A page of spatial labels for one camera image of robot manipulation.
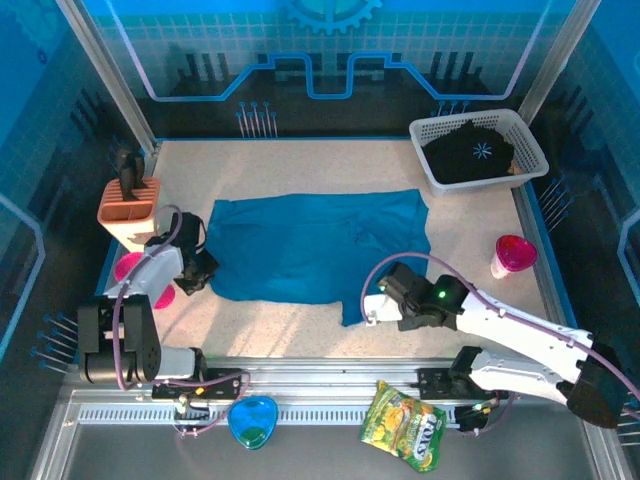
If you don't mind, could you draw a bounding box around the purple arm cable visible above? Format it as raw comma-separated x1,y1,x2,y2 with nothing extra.
360,252,640,436
112,203,251,441

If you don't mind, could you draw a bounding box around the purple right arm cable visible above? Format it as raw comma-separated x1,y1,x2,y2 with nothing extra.
360,252,640,436

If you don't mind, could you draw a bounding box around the green snack bag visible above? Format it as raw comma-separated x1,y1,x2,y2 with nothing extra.
358,379,448,474

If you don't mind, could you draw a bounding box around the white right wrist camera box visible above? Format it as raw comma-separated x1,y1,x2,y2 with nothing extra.
363,293,402,326

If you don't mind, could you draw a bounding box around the white plastic laundry basket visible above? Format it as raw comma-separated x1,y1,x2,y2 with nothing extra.
408,108,550,198

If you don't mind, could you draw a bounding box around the tan knife block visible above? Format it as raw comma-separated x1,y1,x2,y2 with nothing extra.
97,177,162,254

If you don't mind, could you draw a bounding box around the blue heart-shaped container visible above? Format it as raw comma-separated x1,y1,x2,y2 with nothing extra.
227,394,280,451

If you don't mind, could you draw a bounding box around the aluminium frame post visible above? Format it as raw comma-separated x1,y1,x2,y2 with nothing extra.
53,0,162,156
517,0,604,119

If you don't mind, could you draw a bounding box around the black controller box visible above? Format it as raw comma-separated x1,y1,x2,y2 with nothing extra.
453,402,494,434

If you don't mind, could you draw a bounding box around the blue t-shirt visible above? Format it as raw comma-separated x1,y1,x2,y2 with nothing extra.
206,188,432,329

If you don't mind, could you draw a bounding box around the black t-shirt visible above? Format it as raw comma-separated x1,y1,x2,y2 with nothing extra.
422,122,516,184

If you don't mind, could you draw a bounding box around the pink plastic lid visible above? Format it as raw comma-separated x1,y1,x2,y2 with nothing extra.
152,284,177,310

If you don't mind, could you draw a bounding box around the grey slotted cable duct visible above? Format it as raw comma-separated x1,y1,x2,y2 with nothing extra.
77,403,461,426

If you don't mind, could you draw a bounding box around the black handled knife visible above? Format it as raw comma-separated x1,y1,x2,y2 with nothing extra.
117,149,133,191
128,154,147,202

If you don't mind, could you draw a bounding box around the pink plastic bowl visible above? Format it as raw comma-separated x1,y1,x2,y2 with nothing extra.
113,252,147,282

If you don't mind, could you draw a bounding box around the pink cup on right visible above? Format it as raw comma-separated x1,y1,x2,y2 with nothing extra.
489,234,539,280

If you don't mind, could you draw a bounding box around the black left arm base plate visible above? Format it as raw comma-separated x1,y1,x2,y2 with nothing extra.
151,368,251,401

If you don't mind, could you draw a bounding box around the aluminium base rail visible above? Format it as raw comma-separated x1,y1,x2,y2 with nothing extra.
29,357,636,480

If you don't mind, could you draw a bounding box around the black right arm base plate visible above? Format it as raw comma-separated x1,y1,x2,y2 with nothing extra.
417,367,509,401

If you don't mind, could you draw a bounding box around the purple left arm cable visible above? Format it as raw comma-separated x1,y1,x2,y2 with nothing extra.
112,203,251,441

